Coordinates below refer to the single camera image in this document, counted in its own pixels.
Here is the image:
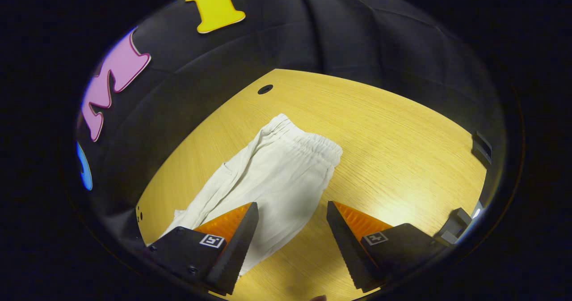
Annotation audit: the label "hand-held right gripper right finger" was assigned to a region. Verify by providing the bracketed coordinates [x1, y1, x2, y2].
[326, 201, 447, 293]

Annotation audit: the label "white jeans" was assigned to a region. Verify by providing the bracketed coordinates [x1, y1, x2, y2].
[159, 113, 344, 277]

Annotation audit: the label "black table edge bracket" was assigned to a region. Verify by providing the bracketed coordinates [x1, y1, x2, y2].
[434, 207, 473, 247]
[471, 131, 493, 166]

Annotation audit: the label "black backdrop cloth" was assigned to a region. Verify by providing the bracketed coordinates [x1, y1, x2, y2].
[74, 0, 508, 248]

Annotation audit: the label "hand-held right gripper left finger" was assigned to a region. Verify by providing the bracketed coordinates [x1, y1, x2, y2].
[143, 202, 260, 296]

